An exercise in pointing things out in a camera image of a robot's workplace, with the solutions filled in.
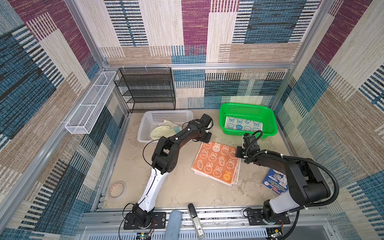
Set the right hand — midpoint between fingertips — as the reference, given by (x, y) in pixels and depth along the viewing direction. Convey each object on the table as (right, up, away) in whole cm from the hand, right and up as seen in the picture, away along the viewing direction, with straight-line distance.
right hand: (239, 152), depth 95 cm
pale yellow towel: (-45, +14, +4) cm, 47 cm away
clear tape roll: (-71, -19, -11) cm, 74 cm away
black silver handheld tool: (-27, -27, -25) cm, 46 cm away
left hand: (-19, +9, +5) cm, 22 cm away
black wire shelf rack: (-62, +43, +13) cm, 76 cm away
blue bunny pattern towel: (+5, +18, +13) cm, 23 cm away
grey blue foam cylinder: (-37, -29, -27) cm, 55 cm away
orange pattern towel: (-13, -5, -3) cm, 15 cm away
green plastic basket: (-1, +28, +19) cm, 34 cm away
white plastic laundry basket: (-58, +21, +13) cm, 64 cm away
